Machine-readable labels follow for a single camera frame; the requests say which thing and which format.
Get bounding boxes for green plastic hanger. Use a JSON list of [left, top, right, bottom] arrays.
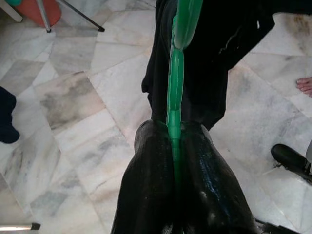
[[165, 0, 204, 195]]

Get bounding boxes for silver metal clothes rack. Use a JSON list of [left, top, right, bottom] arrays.
[[36, 0, 105, 34]]

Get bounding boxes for black robot foot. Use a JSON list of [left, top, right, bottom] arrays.
[[271, 143, 312, 183]]

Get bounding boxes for person's bare foot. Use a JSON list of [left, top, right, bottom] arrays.
[[296, 75, 312, 98]]

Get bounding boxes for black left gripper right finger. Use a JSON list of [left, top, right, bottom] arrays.
[[180, 123, 259, 234]]

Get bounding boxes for orange bucket teal liner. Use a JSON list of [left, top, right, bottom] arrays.
[[4, 0, 61, 28]]

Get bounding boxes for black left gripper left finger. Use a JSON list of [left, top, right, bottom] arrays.
[[111, 119, 180, 234]]

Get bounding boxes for black t-shirt green print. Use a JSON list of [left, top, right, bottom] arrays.
[[141, 0, 276, 130]]

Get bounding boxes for navy blue shirt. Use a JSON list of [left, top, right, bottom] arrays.
[[0, 85, 20, 144]]

